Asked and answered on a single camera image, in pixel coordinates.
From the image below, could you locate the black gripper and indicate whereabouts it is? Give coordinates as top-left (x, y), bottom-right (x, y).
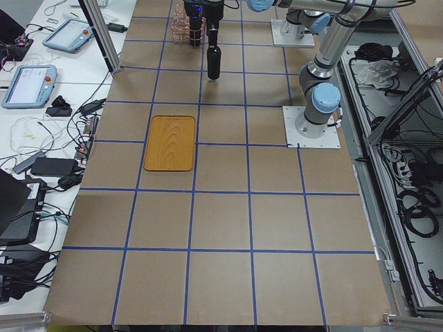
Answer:
top-left (183, 0), bottom-right (224, 47)

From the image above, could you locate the dark wine bottle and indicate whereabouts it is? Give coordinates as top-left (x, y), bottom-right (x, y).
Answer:
top-left (189, 14), bottom-right (203, 47)
top-left (206, 46), bottom-right (222, 80)

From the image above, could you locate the wooden tray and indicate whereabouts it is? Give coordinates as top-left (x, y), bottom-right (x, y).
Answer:
top-left (144, 115), bottom-right (196, 172)

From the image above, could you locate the teach pendant far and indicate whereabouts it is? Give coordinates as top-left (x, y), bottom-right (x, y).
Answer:
top-left (42, 19), bottom-right (94, 54)

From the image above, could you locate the teach pendant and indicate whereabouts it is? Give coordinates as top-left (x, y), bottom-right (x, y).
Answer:
top-left (1, 64), bottom-right (57, 109)
top-left (42, 19), bottom-right (94, 54)

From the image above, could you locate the teach pendant near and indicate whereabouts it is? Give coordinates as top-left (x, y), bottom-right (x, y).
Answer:
top-left (1, 64), bottom-right (57, 109)

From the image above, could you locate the black power adapter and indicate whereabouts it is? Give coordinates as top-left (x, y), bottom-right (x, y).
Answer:
top-left (30, 157), bottom-right (78, 177)

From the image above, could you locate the black laptop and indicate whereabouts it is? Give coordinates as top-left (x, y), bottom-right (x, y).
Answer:
top-left (1, 170), bottom-right (46, 246)

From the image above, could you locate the copper wire bottle basket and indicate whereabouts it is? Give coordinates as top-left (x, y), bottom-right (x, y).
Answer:
top-left (171, 2), bottom-right (206, 46)

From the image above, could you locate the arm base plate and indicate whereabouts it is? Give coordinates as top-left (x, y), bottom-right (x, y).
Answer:
top-left (282, 106), bottom-right (341, 149)
top-left (271, 19), bottom-right (315, 48)

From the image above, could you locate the aluminium frame post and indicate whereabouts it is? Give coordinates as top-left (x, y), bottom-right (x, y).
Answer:
top-left (78, 0), bottom-right (120, 74)

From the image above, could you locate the side cable cabinet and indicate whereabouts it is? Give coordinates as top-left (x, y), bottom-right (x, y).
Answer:
top-left (340, 1), bottom-right (442, 318)

